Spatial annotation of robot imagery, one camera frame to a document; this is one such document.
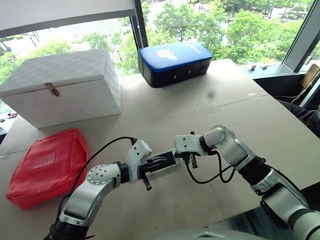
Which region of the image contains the dark window frame post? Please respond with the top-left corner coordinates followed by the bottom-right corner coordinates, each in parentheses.
top-left (129, 0), bottom-right (149, 49)

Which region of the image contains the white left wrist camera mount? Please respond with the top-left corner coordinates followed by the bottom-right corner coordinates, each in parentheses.
top-left (124, 139), bottom-right (153, 184)

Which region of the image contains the thin white cable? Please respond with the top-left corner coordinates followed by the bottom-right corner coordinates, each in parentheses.
top-left (289, 79), bottom-right (316, 105)

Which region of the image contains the grey slanted window frame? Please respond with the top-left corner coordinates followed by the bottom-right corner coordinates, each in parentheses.
top-left (281, 0), bottom-right (320, 74)

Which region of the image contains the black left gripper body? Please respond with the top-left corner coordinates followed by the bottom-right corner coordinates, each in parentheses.
top-left (136, 159), bottom-right (154, 192)

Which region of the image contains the brown leather box strap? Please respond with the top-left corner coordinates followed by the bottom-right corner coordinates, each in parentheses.
top-left (44, 82), bottom-right (61, 97)

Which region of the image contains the clear phone case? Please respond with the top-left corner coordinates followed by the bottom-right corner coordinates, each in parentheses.
top-left (149, 149), bottom-right (182, 174)

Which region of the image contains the blue and black case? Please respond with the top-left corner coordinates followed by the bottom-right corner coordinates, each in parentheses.
top-left (137, 41), bottom-right (214, 89)

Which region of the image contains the red fabric pouch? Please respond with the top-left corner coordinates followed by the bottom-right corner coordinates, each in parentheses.
top-left (5, 127), bottom-right (90, 211)

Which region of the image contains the bystander's dark trouser leg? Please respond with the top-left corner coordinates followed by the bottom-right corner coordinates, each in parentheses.
top-left (275, 99), bottom-right (320, 139)

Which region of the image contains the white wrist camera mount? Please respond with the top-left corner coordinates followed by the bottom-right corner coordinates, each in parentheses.
top-left (124, 139), bottom-right (153, 184)
top-left (173, 134), bottom-right (203, 159)

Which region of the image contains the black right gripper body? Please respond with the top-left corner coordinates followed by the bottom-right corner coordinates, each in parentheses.
top-left (181, 150), bottom-right (200, 169)

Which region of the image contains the white roller blind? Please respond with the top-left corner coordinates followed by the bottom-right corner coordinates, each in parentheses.
top-left (0, 0), bottom-right (138, 39)

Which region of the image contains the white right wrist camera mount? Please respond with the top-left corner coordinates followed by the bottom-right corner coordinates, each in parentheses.
top-left (173, 134), bottom-right (203, 159)

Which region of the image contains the brown cardboard piece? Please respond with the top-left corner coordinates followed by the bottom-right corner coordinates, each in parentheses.
top-left (300, 63), bottom-right (320, 89)

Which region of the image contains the white woven lidded box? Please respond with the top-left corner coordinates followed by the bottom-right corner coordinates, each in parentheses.
top-left (0, 47), bottom-right (123, 130)

